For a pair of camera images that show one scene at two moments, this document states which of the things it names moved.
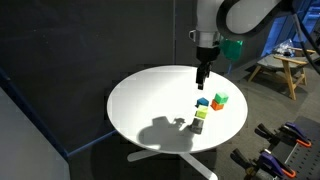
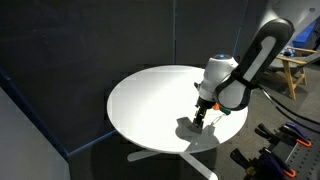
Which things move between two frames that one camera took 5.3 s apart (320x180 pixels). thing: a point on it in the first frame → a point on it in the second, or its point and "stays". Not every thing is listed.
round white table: [162, 110] stays
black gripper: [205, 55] → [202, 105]
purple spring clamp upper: [287, 132] stays
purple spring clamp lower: [265, 164] stays
